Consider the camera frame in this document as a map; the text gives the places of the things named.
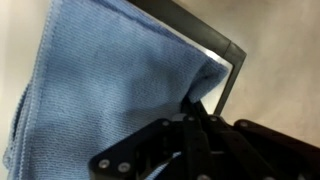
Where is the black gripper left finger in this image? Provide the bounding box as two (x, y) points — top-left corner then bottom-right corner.
(88, 99), (207, 180)

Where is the blue towel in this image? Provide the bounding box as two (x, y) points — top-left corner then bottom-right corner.
(3, 0), (228, 180)

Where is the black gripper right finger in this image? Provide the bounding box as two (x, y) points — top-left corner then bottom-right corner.
(195, 102), (320, 180)

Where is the black framed whiteboard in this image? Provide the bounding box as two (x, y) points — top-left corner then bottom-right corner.
(128, 0), (247, 115)

